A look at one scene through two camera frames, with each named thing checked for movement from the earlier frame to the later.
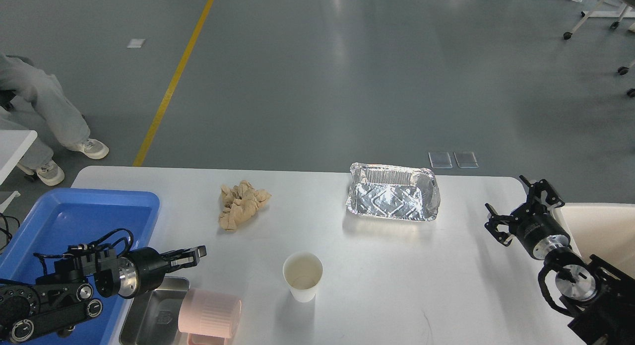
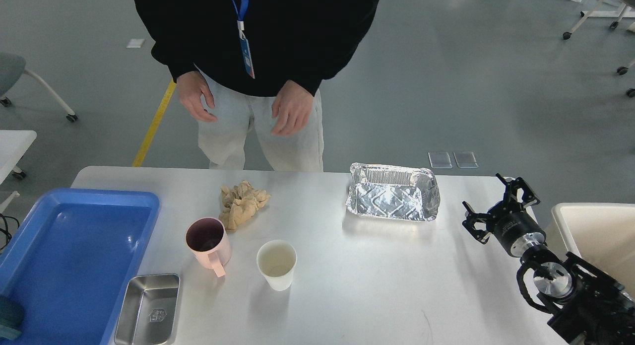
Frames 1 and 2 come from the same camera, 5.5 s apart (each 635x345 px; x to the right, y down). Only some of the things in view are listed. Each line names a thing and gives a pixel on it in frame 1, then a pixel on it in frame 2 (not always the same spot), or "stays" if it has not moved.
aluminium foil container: (395, 193) stays
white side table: (14, 144) stays
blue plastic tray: (59, 218) stays
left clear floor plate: (440, 160) stays
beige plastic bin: (605, 232) stays
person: (32, 100) to (259, 56)
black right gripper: (536, 227) to (511, 224)
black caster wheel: (623, 70) stays
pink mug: (209, 316) to (207, 240)
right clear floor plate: (466, 160) stays
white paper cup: (302, 272) to (277, 259)
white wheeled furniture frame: (627, 13) stays
